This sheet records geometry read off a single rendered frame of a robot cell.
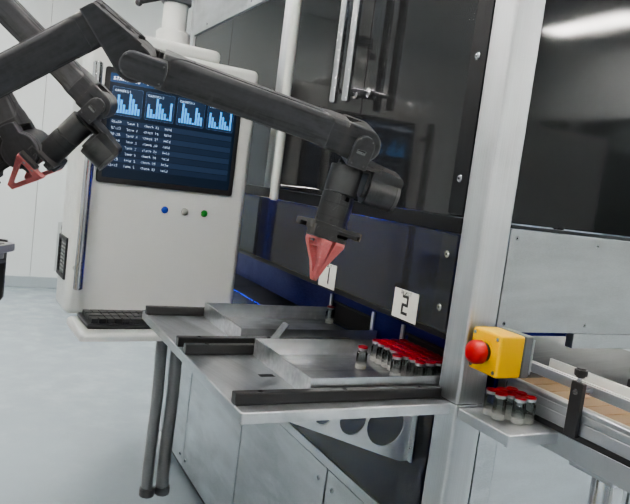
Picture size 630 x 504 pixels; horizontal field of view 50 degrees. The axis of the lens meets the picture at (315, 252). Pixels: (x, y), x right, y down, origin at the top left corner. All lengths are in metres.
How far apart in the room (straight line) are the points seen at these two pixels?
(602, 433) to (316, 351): 0.58
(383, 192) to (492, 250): 0.22
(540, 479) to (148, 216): 1.22
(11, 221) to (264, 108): 5.51
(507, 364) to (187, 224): 1.14
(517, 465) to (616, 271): 0.42
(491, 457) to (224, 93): 0.81
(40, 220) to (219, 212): 4.57
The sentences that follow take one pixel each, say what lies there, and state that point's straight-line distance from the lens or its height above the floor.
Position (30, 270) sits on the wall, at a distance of 6.58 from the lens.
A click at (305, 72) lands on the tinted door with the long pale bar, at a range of 1.93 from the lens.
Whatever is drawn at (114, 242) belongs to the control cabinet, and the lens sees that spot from 1.95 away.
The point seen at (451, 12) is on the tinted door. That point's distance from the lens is 1.40.
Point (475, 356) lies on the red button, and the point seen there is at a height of 0.99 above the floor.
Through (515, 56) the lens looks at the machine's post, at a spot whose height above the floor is 1.49.
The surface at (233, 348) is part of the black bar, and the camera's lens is 1.36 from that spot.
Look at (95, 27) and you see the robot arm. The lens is 1.07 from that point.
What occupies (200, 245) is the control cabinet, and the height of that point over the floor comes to 1.01.
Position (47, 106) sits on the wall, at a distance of 6.50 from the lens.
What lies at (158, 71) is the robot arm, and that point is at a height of 1.37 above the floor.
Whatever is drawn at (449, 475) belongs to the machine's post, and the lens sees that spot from 1.29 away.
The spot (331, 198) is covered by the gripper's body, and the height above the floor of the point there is 1.22.
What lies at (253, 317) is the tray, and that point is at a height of 0.88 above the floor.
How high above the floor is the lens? 1.24
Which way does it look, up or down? 6 degrees down
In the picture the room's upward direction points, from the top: 7 degrees clockwise
